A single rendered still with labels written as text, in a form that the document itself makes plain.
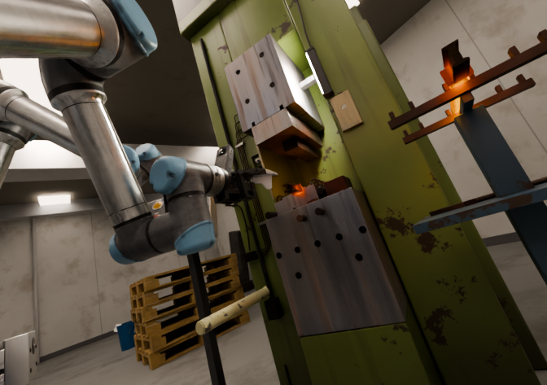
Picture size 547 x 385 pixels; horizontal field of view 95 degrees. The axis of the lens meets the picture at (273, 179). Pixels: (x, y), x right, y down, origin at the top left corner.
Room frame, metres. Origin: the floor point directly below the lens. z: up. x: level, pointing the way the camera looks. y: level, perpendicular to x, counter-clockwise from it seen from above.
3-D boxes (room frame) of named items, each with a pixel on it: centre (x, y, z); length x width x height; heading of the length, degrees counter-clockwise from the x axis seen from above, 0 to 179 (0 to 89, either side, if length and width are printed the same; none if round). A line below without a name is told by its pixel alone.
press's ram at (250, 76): (1.21, -0.19, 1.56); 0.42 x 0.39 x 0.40; 154
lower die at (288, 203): (1.23, -0.15, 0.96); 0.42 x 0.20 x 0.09; 154
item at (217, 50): (1.49, 0.04, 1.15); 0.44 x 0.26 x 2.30; 154
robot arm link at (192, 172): (0.49, 0.18, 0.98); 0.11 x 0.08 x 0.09; 154
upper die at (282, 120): (1.23, -0.15, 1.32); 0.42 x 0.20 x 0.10; 154
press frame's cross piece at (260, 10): (1.35, -0.26, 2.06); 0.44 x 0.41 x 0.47; 154
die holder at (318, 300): (1.22, -0.21, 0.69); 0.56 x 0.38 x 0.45; 154
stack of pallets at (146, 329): (3.85, 1.70, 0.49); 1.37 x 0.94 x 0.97; 133
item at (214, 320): (1.11, 0.29, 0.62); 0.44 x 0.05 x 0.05; 154
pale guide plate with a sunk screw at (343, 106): (1.02, -0.40, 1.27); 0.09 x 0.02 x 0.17; 64
